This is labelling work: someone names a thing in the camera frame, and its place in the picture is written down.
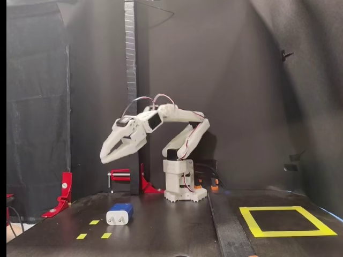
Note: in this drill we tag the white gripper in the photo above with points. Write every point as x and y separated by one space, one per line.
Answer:
128 133

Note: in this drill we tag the blue white charger block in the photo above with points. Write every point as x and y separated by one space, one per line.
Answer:
118 218

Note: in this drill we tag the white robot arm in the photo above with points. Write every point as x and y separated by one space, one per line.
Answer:
182 115

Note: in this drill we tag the red screw clamp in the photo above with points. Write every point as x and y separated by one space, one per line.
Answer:
120 172

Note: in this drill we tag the small yellow tape marker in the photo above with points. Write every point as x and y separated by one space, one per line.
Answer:
94 222
81 236
106 235

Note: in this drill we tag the black fabric panel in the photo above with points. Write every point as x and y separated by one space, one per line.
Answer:
37 107

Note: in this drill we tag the red clamp piece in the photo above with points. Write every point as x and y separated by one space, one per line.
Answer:
9 196

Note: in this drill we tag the black tape piece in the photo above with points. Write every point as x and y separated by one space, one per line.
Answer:
294 157
290 167

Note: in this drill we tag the black clip on backdrop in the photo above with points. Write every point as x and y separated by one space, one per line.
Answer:
286 54

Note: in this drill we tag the yellow tape square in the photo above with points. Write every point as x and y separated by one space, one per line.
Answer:
292 233

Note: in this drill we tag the red corner bracket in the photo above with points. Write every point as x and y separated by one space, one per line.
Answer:
146 186
66 187

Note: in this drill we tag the black upright foam post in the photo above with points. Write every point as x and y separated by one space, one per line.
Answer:
132 67

